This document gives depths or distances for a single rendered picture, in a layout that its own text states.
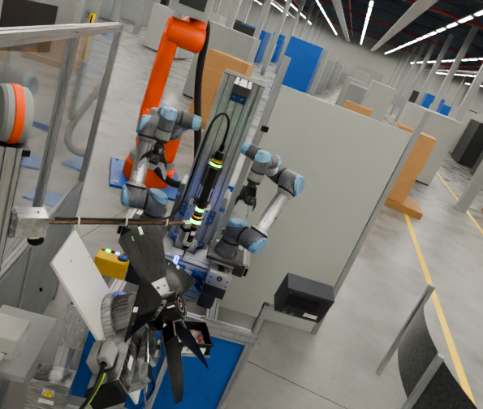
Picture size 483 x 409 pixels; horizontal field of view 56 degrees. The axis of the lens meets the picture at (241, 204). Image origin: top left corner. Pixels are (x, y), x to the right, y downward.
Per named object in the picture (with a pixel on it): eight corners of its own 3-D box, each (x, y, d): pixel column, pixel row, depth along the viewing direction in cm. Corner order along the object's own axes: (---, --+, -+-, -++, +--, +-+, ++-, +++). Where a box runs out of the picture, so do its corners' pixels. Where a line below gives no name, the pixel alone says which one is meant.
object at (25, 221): (9, 239, 135) (14, 215, 132) (4, 227, 140) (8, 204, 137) (45, 239, 142) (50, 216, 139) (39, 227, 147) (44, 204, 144)
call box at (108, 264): (90, 273, 223) (95, 256, 220) (96, 263, 233) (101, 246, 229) (122, 282, 226) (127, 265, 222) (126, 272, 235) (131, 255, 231)
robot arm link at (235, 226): (229, 232, 283) (236, 213, 278) (246, 243, 277) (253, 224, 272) (217, 235, 273) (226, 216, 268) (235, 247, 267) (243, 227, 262)
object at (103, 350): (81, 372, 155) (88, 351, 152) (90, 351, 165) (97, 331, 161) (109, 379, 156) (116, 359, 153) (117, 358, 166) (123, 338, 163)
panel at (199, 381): (70, 394, 259) (97, 302, 235) (70, 393, 259) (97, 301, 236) (207, 428, 271) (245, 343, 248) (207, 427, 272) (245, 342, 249)
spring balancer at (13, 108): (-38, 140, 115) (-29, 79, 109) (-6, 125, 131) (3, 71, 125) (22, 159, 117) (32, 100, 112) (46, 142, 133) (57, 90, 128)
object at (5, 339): (-37, 357, 169) (-33, 334, 165) (-16, 329, 184) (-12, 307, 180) (9, 368, 172) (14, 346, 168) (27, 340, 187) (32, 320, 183)
